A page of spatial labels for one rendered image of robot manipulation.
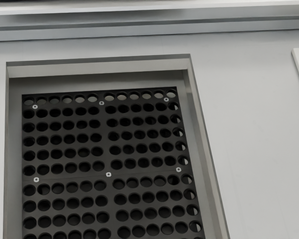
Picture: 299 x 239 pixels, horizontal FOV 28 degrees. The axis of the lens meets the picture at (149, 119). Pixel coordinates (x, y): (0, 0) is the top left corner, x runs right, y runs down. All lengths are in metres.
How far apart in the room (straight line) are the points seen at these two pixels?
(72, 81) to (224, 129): 0.24
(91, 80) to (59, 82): 0.04
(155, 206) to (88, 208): 0.07
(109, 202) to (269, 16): 0.28
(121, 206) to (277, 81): 0.22
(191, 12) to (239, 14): 0.06
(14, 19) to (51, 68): 0.07
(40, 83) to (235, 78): 0.26
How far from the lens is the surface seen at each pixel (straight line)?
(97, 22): 0.66
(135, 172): 0.62
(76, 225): 0.59
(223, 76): 0.65
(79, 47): 0.66
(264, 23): 0.70
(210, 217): 0.68
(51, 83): 0.77
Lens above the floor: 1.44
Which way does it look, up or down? 54 degrees down
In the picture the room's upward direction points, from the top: 7 degrees clockwise
